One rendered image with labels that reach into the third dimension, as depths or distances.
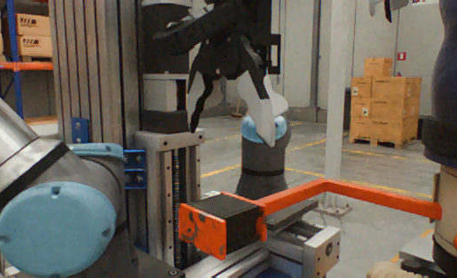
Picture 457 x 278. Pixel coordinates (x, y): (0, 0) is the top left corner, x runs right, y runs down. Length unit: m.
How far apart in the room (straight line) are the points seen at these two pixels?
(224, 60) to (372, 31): 10.23
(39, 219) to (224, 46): 0.28
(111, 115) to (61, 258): 0.40
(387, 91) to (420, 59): 2.80
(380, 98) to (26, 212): 7.41
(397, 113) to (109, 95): 7.02
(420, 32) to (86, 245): 10.07
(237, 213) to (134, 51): 0.48
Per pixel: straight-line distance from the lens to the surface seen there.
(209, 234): 0.46
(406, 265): 0.63
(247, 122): 0.93
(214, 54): 0.46
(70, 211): 0.43
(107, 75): 0.79
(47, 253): 0.46
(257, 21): 0.49
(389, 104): 7.61
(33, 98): 9.05
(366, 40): 10.68
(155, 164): 0.78
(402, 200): 0.63
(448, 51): 0.57
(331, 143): 3.78
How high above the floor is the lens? 1.37
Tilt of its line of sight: 9 degrees down
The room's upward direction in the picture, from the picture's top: straight up
